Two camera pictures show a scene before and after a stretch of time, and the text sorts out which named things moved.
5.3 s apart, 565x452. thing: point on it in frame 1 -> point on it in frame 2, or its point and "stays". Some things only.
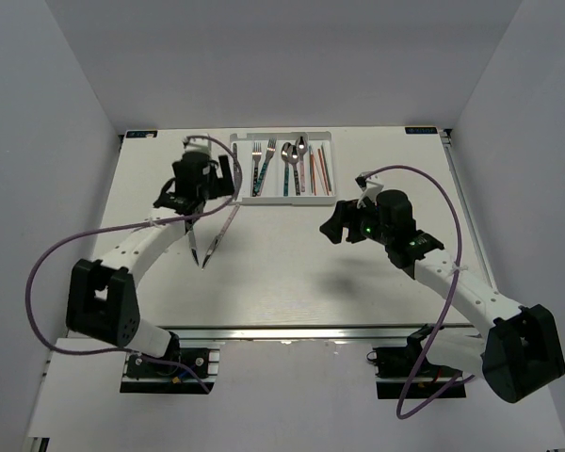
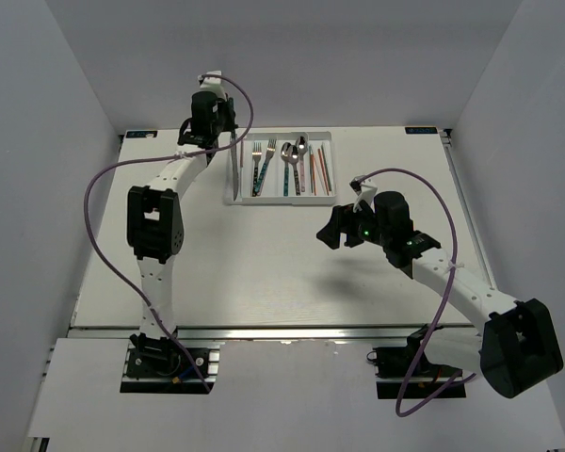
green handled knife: x=196 y=258 -> x=234 y=148
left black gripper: x=222 y=185 -> x=223 y=105
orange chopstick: x=314 y=174 stays
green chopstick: x=326 y=168 stays
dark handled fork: x=257 y=149 stays
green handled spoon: x=283 y=153 stays
